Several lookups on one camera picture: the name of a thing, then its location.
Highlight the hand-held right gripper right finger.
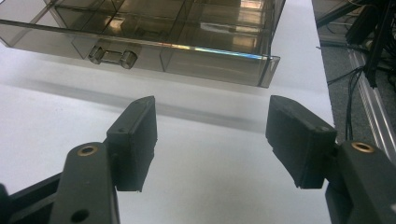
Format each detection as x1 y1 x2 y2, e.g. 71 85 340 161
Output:
264 94 396 224

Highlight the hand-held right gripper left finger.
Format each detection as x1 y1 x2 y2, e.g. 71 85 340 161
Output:
49 95 158 224

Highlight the clear smoky plastic drawer organizer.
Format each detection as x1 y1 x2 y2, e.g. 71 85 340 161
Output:
0 0 287 89

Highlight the black cable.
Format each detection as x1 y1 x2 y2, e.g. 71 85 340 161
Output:
326 66 366 142

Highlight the aluminium rail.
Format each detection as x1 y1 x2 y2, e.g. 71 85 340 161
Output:
346 49 396 164

